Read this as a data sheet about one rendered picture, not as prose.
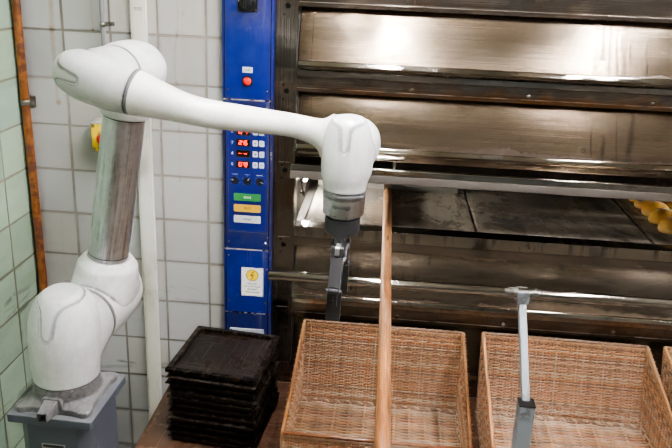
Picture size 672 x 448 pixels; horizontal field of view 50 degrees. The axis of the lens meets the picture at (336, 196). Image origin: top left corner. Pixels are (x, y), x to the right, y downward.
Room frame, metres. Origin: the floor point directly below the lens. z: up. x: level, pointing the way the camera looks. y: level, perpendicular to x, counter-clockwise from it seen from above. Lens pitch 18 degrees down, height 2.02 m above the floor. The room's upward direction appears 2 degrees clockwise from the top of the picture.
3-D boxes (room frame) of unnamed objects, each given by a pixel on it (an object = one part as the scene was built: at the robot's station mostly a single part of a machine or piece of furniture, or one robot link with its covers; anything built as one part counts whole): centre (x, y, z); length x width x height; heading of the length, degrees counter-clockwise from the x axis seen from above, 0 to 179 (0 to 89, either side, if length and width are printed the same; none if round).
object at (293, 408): (1.97, -0.16, 0.72); 0.56 x 0.49 x 0.28; 85
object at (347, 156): (1.46, -0.02, 1.65); 0.13 x 0.11 x 0.16; 171
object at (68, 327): (1.52, 0.63, 1.17); 0.18 x 0.16 x 0.22; 171
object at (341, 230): (1.44, -0.02, 1.47); 0.08 x 0.07 x 0.09; 173
